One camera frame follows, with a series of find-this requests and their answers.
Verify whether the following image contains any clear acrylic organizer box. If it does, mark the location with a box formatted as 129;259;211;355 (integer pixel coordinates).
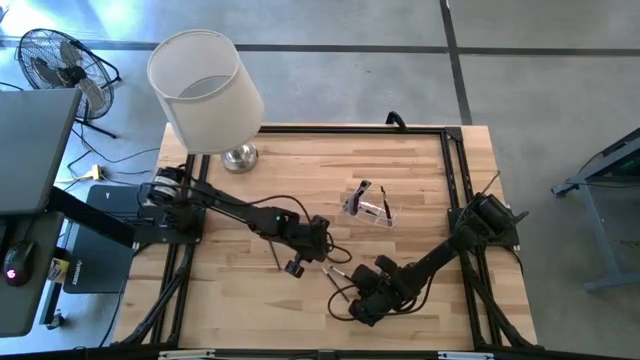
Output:
340;187;401;229

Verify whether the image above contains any large powder makeup brush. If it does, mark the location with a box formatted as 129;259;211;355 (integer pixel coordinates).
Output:
344;192;386;217

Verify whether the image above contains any white bracket strip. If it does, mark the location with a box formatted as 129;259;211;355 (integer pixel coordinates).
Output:
158;349;216;360
437;351;495;360

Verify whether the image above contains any black computer mouse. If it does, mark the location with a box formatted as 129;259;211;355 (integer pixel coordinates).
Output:
2;239;37;288

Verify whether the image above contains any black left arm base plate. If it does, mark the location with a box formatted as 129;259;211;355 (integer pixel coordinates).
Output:
132;202;206;246

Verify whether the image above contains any black curved hook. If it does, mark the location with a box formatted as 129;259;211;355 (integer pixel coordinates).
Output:
384;110;409;132

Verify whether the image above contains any black diagonal support bar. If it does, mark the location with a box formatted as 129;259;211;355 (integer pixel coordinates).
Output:
47;185;137;250

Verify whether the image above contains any white shade silver table lamp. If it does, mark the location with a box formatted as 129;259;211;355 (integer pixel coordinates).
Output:
146;28;265;175

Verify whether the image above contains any blue-grey metal table frame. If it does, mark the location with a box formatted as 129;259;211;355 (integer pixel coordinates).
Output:
549;127;640;294

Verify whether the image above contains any grey computer monitor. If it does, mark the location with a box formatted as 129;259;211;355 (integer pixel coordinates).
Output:
0;88;84;216

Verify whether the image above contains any black floor fan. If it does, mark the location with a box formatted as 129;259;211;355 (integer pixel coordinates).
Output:
14;28;122;140

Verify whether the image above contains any dark grey desk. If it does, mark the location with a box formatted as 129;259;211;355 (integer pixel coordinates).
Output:
0;212;66;339

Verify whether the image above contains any thin pale-tipped makeup brush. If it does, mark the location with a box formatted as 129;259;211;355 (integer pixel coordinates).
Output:
268;239;282;272

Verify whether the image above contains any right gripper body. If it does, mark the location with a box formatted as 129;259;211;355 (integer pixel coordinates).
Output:
348;255;401;327

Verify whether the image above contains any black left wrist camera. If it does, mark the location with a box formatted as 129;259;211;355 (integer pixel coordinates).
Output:
313;237;333;265

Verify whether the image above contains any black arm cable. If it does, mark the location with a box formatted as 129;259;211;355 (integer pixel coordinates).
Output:
244;193;354;265
327;272;436;322

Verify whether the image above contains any black floor cable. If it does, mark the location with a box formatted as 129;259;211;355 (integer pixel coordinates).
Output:
67;117;162;189

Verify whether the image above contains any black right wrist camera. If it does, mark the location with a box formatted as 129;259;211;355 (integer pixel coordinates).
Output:
349;264;381;297

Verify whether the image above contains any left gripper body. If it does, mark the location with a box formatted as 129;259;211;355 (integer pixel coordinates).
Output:
284;215;331;279

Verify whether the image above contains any black Husky box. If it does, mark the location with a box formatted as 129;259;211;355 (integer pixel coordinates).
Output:
62;183;152;295

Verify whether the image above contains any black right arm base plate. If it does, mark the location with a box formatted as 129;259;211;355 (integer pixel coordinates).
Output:
449;207;530;249

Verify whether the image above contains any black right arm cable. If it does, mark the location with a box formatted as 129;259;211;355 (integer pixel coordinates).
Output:
327;272;436;322

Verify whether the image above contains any yellow white label tag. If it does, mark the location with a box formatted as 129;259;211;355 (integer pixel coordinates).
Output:
47;257;71;285

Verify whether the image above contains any black aluminium extrusion frame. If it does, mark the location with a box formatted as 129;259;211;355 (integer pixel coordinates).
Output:
112;124;544;351

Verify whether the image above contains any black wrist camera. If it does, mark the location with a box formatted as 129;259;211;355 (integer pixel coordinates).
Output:
349;264;381;297
313;237;333;265

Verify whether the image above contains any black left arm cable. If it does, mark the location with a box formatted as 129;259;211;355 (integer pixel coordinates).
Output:
244;193;354;265

